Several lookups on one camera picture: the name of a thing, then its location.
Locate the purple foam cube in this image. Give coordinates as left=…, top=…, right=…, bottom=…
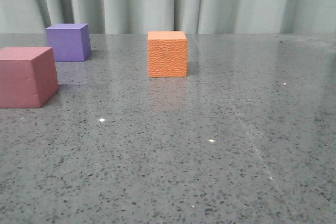
left=46, top=24, right=91, bottom=62

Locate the grey-green pleated curtain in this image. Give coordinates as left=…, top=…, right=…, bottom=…
left=1, top=0, right=335, bottom=34

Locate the red foam cube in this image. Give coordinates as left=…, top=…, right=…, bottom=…
left=1, top=47, right=59, bottom=108

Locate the orange foam cube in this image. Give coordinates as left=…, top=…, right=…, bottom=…
left=148, top=31, right=188, bottom=77

